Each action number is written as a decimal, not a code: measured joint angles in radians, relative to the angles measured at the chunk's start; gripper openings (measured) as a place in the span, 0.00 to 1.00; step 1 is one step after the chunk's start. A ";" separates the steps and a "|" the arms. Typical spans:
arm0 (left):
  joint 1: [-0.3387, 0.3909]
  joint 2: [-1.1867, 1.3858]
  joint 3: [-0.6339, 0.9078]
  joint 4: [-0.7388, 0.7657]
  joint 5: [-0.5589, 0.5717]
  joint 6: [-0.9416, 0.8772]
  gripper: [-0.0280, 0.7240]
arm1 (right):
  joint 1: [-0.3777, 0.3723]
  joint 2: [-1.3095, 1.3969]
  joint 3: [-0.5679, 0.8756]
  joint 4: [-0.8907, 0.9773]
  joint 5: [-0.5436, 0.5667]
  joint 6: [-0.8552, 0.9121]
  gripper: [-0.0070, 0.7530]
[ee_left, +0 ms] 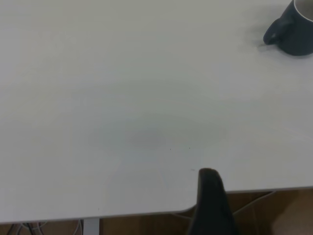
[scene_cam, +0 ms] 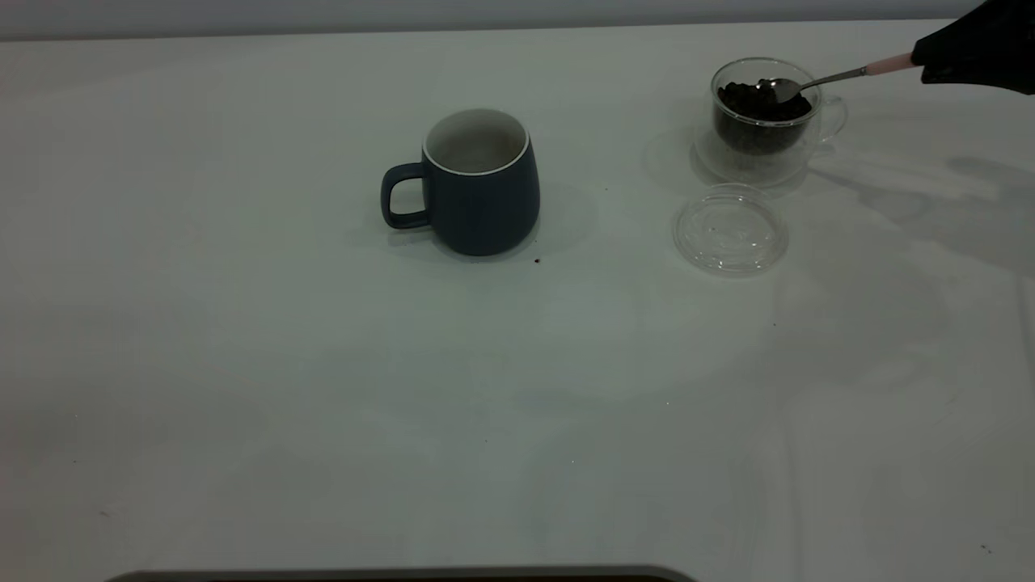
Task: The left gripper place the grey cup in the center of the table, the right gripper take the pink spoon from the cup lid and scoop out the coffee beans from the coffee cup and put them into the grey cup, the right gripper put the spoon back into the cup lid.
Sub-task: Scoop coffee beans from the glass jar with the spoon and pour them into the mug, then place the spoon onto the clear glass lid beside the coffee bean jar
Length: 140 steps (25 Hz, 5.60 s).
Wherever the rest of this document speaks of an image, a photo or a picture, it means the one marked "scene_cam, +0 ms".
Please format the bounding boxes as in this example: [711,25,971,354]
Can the clear double-wall glass cup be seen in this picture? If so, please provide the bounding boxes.
[692,57,848,188]

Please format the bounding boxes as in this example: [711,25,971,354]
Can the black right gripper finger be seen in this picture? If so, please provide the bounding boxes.
[922,61,1035,95]
[912,0,1035,67]

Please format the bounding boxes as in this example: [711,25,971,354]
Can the dark blue ceramic mug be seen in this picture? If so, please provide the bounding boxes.
[380,108,541,258]

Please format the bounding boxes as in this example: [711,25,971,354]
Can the clear round glass lid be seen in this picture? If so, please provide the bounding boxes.
[673,184,790,277]

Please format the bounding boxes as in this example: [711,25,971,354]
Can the dark coffee beans pile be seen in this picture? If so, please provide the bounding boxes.
[716,79,813,154]

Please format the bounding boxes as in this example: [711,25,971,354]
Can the metal spoon with pink handle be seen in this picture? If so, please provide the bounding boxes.
[756,53,919,103]

